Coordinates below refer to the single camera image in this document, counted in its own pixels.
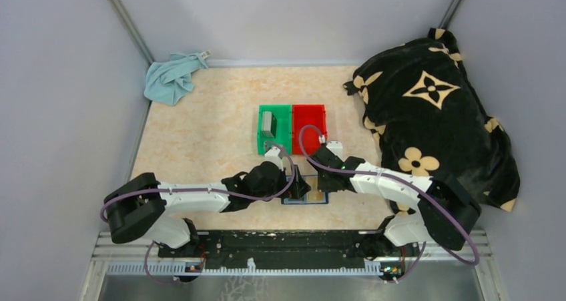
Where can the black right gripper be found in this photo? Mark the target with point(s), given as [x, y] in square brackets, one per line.
[322, 185]

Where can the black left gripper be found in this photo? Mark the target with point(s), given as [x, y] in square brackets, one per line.
[300, 186]

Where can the navy blue card holder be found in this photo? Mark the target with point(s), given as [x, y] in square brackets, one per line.
[302, 200]

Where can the gold VIP card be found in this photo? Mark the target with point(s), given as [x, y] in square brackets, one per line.
[314, 195]

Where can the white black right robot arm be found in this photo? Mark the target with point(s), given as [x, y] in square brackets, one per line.
[444, 212]

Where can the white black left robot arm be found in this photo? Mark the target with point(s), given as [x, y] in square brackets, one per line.
[147, 208]

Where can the red plastic bin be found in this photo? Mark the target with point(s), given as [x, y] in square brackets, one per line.
[307, 114]

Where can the grey block in bin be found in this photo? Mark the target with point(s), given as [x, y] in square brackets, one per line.
[268, 124]

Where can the green plastic bin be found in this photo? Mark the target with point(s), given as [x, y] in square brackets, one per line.
[283, 137]

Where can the black floral pillow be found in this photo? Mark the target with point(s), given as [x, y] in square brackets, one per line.
[427, 119]

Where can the light blue cloth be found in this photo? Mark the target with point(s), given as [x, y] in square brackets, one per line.
[167, 82]

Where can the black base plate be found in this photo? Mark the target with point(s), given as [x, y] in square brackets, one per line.
[291, 250]

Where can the aluminium frame rail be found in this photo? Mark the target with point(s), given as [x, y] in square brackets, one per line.
[137, 256]

